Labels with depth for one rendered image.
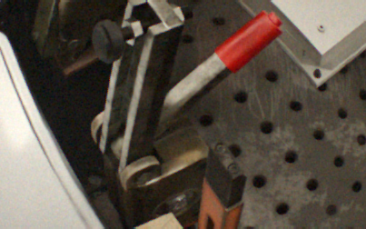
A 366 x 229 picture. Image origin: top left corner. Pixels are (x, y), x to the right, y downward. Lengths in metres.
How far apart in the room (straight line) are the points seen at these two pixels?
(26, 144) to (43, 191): 0.05
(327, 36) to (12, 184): 0.52
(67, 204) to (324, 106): 0.50
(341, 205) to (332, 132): 0.11
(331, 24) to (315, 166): 0.18
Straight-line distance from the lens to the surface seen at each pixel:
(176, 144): 0.77
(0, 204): 0.80
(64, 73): 0.92
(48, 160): 0.82
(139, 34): 0.63
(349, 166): 1.17
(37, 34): 0.88
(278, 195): 1.14
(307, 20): 1.18
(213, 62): 0.72
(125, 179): 0.73
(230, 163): 0.59
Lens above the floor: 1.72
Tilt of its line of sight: 59 degrees down
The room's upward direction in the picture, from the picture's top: 3 degrees clockwise
